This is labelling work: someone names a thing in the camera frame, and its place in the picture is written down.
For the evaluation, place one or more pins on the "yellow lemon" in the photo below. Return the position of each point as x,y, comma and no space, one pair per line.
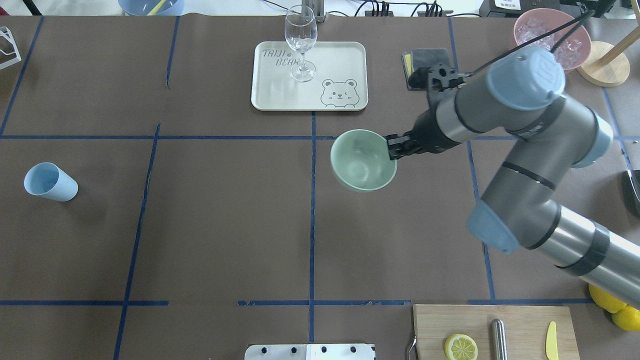
627,318
606,301

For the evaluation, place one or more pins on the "round wooden stand base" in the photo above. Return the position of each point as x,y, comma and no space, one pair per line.
606,65

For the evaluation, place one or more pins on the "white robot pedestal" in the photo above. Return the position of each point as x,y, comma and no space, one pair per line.
312,351

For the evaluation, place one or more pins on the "pink bowl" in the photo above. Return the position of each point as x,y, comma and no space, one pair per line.
555,18

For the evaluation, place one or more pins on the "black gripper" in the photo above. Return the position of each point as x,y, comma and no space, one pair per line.
429,134

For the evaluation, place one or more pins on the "silver metal cylinder tool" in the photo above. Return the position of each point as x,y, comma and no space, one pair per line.
498,333

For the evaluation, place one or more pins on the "clear ice cubes pile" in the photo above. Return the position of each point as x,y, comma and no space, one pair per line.
569,53

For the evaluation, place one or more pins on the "clear wine glass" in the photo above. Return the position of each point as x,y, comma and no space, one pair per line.
301,33

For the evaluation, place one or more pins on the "yellow plastic knife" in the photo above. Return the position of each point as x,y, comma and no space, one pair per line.
551,342

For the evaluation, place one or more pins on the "light blue cup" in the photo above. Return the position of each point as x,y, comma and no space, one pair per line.
49,181

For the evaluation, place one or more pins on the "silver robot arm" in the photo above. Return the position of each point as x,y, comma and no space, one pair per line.
524,93

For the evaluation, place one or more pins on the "dark grey folded cloth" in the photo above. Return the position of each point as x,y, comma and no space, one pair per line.
417,63

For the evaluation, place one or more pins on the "lemon slice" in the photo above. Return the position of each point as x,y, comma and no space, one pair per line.
460,346

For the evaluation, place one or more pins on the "mint green bowl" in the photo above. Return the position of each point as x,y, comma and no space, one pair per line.
360,161

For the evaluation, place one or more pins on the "blue bowl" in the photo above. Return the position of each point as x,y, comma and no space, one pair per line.
144,7

